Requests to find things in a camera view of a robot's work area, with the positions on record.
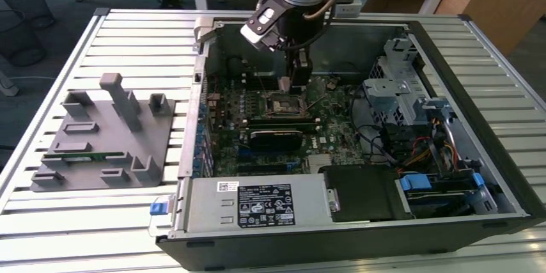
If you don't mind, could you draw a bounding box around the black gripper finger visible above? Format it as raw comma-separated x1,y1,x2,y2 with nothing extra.
294,49,314,92
285,48,297,79

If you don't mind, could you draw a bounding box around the silver CPU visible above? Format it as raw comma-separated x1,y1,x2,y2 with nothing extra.
278,76,306,94

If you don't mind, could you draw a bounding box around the CPU socket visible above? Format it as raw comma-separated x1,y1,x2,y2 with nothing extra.
263,90,307,118

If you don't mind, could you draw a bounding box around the silver drive cage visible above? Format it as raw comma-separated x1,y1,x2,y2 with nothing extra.
361,38,454,127

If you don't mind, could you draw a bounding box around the small black graphics card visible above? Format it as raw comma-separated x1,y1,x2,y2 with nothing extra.
249,129,305,153

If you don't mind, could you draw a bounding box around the green motherboard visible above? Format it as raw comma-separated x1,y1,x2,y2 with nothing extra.
203,74,377,178

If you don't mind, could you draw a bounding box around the silver chipset heatsink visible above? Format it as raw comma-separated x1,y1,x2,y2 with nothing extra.
307,153,334,172

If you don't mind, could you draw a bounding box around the black expansion slot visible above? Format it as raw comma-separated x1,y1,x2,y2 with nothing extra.
235,163,293,174

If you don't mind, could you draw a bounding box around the black plastic shroud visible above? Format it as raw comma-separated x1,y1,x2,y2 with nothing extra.
322,164,418,223

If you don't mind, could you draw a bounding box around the grey parts rack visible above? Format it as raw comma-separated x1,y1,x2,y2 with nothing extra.
30,73,177,193

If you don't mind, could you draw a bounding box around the hard disk in blue carrier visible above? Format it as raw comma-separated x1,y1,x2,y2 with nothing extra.
394,170,501,218

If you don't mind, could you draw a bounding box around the silver power supply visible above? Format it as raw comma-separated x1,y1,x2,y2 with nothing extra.
169,174,342,234

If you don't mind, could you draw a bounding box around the wooden cabinet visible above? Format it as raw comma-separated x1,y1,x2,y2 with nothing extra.
434,0,546,59

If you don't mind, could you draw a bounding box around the green RAM stick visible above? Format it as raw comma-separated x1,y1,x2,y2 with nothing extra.
44,152,126,162

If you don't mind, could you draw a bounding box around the blue plastic release latch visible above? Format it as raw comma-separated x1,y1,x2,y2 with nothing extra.
150,200,170,217

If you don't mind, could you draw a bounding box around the black PC case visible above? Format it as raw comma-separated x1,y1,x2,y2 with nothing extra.
147,13,546,272

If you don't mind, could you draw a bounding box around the black mesh waste bin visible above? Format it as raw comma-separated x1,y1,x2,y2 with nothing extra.
0,0,56,29
0,7,47,68

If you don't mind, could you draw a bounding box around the grey metal foot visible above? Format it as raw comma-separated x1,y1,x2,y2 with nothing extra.
0,61,20,97

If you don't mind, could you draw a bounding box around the black and white wrist camera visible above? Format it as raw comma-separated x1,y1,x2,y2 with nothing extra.
239,0,286,52

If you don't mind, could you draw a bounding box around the pale grey wrist camera block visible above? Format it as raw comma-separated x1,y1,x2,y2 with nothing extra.
334,1,362,19

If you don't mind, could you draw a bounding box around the yellow power wire bundle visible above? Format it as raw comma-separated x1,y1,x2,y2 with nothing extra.
397,118,465,175

